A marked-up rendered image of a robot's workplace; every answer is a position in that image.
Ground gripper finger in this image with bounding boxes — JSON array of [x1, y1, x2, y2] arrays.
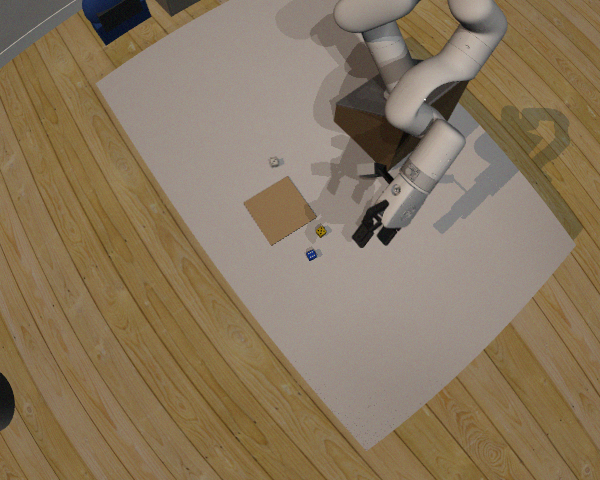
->
[[352, 200, 389, 248], [377, 226, 401, 246]]

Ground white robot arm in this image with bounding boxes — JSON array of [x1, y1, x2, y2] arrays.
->
[[333, 0, 508, 192]]

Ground tan mat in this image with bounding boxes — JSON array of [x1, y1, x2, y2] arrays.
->
[[244, 177, 316, 246]]

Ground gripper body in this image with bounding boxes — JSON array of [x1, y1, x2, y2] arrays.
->
[[373, 168, 431, 228]]

